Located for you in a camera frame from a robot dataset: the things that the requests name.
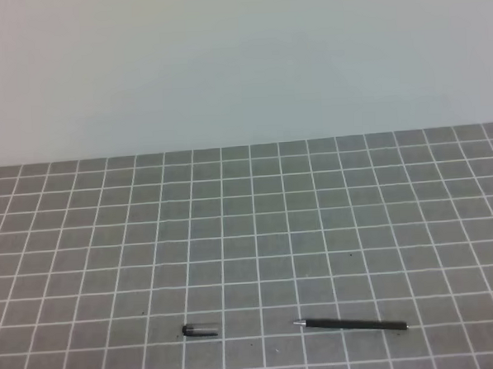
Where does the black pen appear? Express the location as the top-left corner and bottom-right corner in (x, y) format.
(293, 319), (409, 331)

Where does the clear black pen cap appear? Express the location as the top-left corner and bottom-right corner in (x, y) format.
(182, 323), (220, 338)

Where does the grey grid tablecloth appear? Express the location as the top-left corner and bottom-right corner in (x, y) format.
(0, 123), (493, 369)

